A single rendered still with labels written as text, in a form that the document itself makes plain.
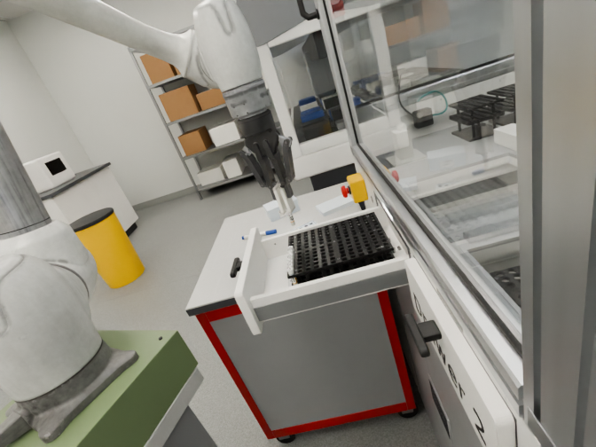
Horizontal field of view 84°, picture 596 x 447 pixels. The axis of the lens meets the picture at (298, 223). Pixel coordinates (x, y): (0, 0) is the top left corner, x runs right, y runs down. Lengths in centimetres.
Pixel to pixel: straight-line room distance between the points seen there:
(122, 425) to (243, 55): 69
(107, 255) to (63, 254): 246
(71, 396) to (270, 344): 56
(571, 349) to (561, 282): 4
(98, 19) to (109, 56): 467
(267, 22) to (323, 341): 116
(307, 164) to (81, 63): 448
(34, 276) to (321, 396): 94
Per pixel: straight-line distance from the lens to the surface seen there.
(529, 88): 21
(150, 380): 75
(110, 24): 79
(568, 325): 24
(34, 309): 69
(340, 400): 132
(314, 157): 151
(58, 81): 582
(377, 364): 120
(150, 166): 553
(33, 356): 71
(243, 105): 70
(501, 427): 41
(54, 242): 86
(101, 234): 325
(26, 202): 87
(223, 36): 70
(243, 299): 66
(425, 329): 50
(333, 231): 80
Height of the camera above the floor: 128
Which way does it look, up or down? 25 degrees down
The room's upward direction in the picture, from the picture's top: 20 degrees counter-clockwise
